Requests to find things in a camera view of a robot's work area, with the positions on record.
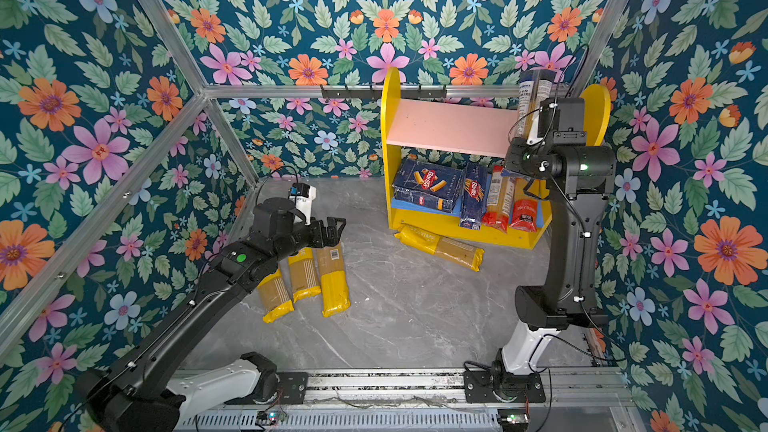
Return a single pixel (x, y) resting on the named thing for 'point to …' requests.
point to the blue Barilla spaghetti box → (476, 194)
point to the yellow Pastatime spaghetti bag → (303, 275)
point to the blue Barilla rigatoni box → (427, 185)
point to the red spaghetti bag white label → (500, 199)
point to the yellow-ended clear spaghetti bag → (335, 291)
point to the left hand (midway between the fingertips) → (334, 213)
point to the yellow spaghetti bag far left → (274, 298)
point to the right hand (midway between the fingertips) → (519, 150)
